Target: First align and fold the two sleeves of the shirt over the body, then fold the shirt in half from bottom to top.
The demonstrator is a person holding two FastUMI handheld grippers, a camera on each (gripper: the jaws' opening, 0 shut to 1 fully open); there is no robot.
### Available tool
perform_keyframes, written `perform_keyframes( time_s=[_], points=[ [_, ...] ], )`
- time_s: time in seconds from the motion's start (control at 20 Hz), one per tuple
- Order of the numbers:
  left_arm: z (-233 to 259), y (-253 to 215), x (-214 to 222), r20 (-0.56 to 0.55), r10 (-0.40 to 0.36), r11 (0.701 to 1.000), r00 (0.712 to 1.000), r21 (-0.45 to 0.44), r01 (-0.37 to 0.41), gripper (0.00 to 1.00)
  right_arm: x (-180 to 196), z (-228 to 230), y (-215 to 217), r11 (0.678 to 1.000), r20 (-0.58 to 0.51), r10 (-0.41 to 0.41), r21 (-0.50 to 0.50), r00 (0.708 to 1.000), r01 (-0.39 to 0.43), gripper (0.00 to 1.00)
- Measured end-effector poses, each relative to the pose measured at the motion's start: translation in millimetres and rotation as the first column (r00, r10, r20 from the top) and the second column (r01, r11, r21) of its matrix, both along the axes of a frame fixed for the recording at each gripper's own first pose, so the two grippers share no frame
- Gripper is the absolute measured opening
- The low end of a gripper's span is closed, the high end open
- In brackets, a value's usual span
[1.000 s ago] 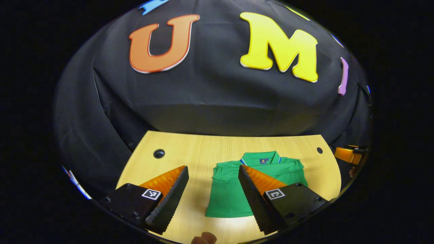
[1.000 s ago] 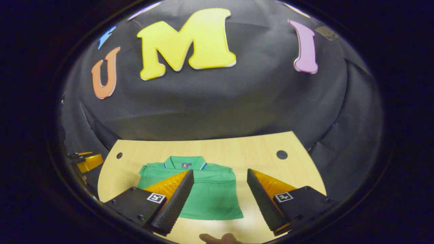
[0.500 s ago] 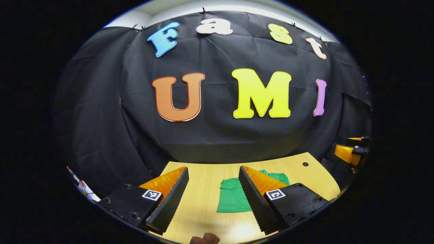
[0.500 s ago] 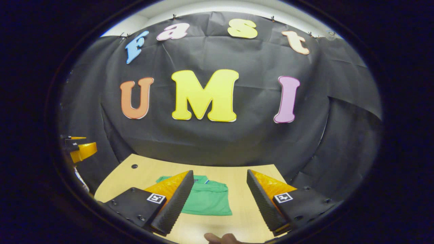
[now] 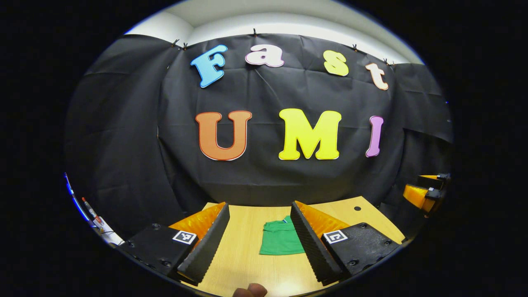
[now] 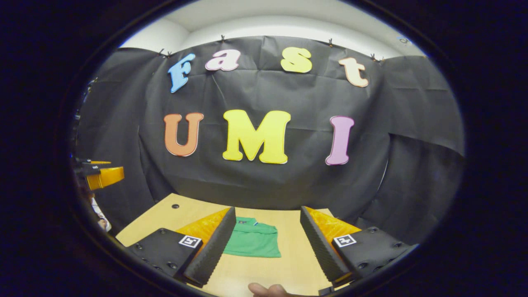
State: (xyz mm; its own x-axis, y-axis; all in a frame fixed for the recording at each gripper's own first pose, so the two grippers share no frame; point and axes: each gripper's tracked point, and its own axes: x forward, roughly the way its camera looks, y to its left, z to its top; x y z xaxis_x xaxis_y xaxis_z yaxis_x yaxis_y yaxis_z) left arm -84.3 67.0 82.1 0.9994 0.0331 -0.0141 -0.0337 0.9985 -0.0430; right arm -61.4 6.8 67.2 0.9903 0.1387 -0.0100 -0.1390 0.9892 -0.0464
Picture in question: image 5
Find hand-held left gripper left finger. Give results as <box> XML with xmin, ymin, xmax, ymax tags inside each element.
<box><xmin>120</xmin><ymin>202</ymin><xmax>230</xmax><ymax>285</ymax></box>

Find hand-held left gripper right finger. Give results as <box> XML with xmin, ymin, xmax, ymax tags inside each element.
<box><xmin>290</xmin><ymin>200</ymin><xmax>403</xmax><ymax>286</ymax></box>

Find green T-shirt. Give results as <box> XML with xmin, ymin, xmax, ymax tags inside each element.
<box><xmin>259</xmin><ymin>216</ymin><xmax>308</xmax><ymax>255</ymax></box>

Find white side desk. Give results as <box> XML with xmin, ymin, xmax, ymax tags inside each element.
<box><xmin>92</xmin><ymin>214</ymin><xmax>125</xmax><ymax>247</ymax></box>

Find clear bottle with red label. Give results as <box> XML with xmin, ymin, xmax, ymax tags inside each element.
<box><xmin>81</xmin><ymin>197</ymin><xmax>104</xmax><ymax>231</ymax></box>

